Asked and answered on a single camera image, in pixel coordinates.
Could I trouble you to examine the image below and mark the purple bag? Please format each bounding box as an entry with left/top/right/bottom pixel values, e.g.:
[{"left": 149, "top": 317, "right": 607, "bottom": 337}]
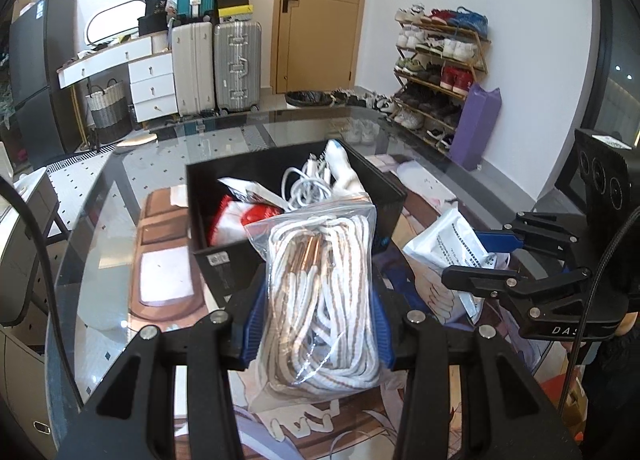
[{"left": 447, "top": 84, "right": 503, "bottom": 172}]

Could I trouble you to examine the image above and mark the white vanity desk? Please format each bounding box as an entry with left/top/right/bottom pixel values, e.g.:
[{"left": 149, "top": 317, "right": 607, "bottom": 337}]
[{"left": 56, "top": 34, "right": 177, "bottom": 124}]

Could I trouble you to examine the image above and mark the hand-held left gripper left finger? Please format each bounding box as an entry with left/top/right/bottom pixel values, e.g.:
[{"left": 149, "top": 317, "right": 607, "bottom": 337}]
[{"left": 59, "top": 285, "right": 268, "bottom": 460}]

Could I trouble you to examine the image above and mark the clear bag of white rope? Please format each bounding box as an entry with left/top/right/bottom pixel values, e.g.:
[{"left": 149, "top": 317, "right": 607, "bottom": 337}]
[{"left": 245, "top": 195, "right": 384, "bottom": 414}]

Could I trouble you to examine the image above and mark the white cable bundle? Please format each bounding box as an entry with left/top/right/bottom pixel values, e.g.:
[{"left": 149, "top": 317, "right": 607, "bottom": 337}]
[{"left": 281, "top": 153, "right": 334, "bottom": 214}]

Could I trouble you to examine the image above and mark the wooden door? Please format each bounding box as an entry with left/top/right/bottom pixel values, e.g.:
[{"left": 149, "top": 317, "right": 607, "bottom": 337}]
[{"left": 269, "top": 0, "right": 372, "bottom": 97}]

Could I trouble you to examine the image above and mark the white sock doll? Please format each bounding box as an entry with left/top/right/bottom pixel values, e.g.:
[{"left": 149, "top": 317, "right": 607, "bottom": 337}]
[{"left": 322, "top": 140, "right": 374, "bottom": 202}]

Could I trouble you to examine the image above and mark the white suitcase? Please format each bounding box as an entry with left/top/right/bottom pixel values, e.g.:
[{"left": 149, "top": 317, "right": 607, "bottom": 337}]
[{"left": 171, "top": 20, "right": 216, "bottom": 117}]

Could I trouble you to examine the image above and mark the black refrigerator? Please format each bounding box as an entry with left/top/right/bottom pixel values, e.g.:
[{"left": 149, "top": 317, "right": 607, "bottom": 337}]
[{"left": 8, "top": 0, "right": 84, "bottom": 167}]

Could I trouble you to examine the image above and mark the yellow black shoe box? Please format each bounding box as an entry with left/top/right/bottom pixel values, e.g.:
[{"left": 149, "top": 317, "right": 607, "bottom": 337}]
[{"left": 218, "top": 5, "right": 251, "bottom": 23}]

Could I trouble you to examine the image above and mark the black storage box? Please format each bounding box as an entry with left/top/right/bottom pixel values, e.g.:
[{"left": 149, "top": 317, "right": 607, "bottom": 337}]
[{"left": 185, "top": 139, "right": 409, "bottom": 309}]

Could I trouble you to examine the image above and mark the group of assorted shoes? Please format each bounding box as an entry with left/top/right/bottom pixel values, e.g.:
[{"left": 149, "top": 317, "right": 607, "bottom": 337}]
[{"left": 331, "top": 5, "right": 490, "bottom": 151}]

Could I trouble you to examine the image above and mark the grey white laundry basket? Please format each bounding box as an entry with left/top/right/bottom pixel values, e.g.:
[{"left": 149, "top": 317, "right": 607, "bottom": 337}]
[{"left": 83, "top": 79, "right": 132, "bottom": 144}]

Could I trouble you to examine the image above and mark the silver suitcase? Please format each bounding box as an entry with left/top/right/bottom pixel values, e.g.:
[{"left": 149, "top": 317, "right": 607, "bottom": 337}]
[{"left": 213, "top": 20, "right": 264, "bottom": 115}]

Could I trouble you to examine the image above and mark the black bag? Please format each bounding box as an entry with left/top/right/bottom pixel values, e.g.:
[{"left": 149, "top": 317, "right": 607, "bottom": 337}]
[{"left": 138, "top": 0, "right": 172, "bottom": 37}]

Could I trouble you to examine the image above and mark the red and white packet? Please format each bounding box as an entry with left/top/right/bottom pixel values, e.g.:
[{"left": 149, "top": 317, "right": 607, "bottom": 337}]
[{"left": 207, "top": 194, "right": 282, "bottom": 247}]

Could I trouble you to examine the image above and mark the oval vanity mirror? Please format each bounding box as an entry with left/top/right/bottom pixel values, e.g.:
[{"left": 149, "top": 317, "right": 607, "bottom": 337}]
[{"left": 85, "top": 0, "right": 152, "bottom": 49}]

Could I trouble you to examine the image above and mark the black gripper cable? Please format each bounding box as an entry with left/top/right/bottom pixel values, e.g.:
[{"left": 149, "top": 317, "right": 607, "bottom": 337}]
[
  {"left": 554, "top": 205, "right": 640, "bottom": 413},
  {"left": 0, "top": 174, "right": 85, "bottom": 408}
]

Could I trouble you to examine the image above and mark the printed table mat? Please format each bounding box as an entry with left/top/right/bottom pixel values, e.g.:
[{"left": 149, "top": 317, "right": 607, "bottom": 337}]
[{"left": 131, "top": 155, "right": 556, "bottom": 460}]

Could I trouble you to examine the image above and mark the white trash bin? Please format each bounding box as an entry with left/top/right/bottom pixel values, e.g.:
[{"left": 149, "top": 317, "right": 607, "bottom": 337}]
[{"left": 285, "top": 89, "right": 335, "bottom": 109}]

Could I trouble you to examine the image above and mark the grey floor cabinet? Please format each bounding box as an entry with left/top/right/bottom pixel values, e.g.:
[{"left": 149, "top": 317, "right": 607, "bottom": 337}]
[{"left": 0, "top": 324, "right": 57, "bottom": 460}]

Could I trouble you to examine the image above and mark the wooden shoe rack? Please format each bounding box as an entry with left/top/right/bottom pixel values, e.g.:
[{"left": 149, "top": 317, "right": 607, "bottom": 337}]
[{"left": 391, "top": 5, "right": 492, "bottom": 157}]

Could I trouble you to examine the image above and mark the white plastic packet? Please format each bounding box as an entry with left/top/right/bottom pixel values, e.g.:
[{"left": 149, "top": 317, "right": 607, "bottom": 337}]
[{"left": 402, "top": 208, "right": 512, "bottom": 324}]

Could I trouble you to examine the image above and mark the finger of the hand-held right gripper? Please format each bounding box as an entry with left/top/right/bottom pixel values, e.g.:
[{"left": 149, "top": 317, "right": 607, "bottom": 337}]
[
  {"left": 441, "top": 265, "right": 601, "bottom": 322},
  {"left": 474, "top": 212, "right": 582, "bottom": 262}
]

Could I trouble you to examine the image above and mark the white labelled packet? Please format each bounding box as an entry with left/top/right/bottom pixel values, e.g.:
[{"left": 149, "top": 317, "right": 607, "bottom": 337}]
[{"left": 218, "top": 176, "right": 287, "bottom": 209}]

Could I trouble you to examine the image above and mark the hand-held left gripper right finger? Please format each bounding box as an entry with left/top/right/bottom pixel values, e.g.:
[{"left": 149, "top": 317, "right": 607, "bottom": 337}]
[{"left": 370, "top": 287, "right": 583, "bottom": 460}]

